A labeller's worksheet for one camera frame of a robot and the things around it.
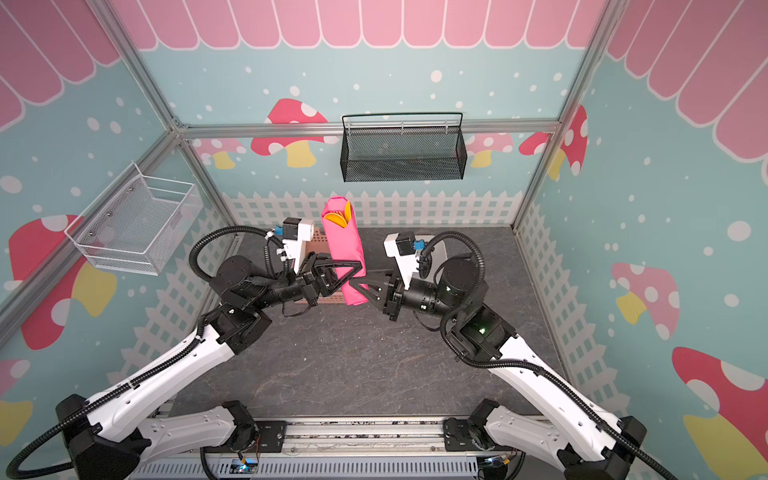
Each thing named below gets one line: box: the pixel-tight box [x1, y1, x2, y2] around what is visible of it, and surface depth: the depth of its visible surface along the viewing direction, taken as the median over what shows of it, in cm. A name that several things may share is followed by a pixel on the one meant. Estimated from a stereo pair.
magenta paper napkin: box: [323, 196, 369, 306], surface depth 51 cm
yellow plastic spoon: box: [324, 212, 347, 228], surface depth 49 cm
